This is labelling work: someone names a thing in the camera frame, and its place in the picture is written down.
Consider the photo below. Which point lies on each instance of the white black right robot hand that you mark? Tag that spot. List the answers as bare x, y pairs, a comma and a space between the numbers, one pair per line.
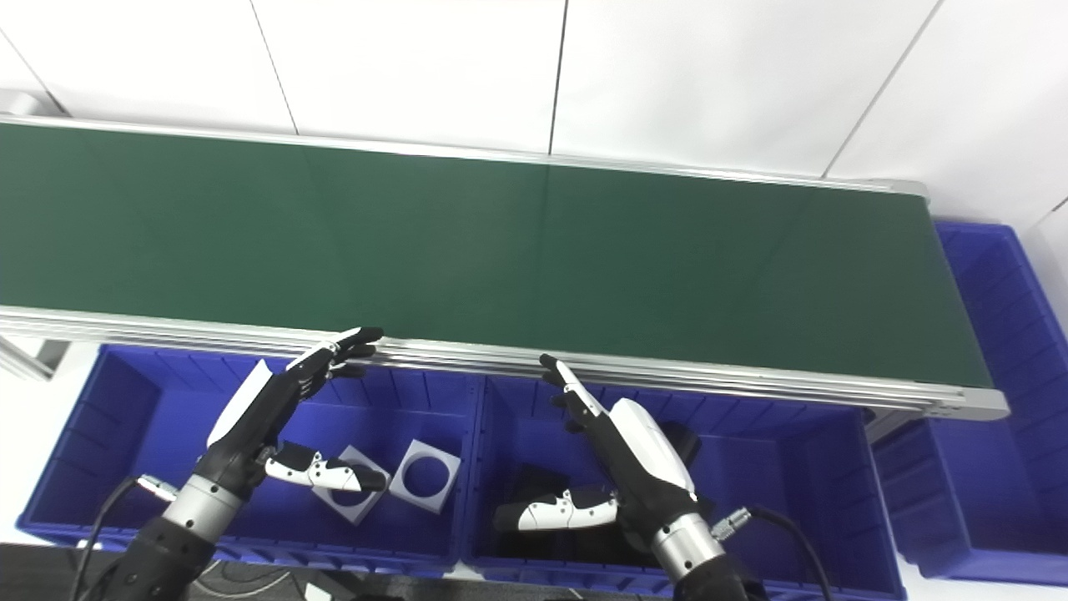
647, 455

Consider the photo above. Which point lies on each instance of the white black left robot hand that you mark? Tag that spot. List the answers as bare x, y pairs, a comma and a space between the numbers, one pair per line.
242, 421

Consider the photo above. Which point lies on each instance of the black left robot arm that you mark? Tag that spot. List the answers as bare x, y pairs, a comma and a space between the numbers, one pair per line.
167, 551

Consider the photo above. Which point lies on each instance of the green conveyor belt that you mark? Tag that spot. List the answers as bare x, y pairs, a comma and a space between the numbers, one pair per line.
501, 242
667, 376

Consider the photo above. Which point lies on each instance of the blue plastic bin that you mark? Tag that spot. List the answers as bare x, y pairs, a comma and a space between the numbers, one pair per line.
793, 501
117, 451
993, 467

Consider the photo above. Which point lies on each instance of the aluminium conveyor leg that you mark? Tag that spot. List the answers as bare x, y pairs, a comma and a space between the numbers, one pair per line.
29, 355
889, 424

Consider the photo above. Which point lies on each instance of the grey square plate with hole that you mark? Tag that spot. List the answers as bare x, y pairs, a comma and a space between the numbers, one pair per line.
446, 492
355, 507

